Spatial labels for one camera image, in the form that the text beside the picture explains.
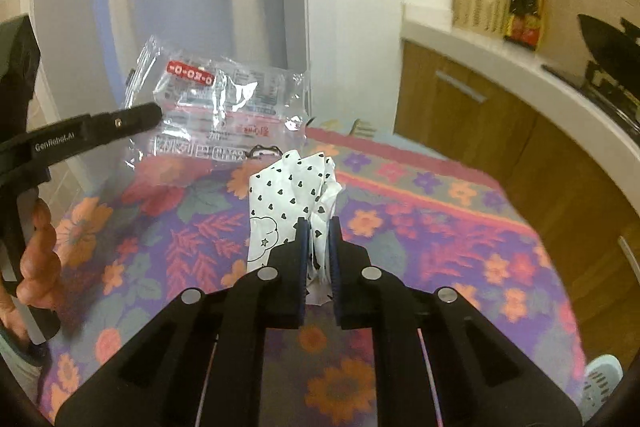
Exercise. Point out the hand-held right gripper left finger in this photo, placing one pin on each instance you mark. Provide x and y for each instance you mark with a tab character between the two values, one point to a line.
301	257

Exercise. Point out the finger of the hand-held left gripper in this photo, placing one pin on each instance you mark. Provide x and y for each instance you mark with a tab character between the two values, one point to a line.
100	129

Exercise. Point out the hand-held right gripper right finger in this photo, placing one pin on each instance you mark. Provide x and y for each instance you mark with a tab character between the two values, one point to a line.
334	257

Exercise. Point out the white heart print paper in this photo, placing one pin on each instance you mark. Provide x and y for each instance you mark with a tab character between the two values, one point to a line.
280	197

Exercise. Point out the clear plastic wrapper red label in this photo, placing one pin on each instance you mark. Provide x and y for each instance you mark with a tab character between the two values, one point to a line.
225	107

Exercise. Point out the teal plastic basket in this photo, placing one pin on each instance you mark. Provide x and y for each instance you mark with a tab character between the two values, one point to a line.
600	382

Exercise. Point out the person's left forearm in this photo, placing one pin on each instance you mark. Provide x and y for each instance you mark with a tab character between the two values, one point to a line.
20	367

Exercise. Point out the person's left hand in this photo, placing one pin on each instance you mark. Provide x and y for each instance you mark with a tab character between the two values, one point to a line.
42	257

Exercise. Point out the floral tablecloth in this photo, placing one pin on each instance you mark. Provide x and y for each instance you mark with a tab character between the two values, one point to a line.
450	257

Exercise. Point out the wooden chair back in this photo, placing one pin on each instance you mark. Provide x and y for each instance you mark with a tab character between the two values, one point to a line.
362	128

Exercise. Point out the wooden kitchen cabinet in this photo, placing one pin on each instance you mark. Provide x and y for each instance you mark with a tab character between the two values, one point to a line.
550	187

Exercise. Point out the white countertop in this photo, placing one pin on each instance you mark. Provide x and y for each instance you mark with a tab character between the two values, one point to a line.
500	52

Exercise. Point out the beige woven basket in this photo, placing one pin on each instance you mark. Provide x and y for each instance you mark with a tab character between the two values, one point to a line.
480	4

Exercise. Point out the dark sauce bottle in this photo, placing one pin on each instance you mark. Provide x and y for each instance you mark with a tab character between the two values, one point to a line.
514	17
534	22

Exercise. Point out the black gas stove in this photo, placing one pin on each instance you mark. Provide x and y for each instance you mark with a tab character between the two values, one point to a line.
612	97

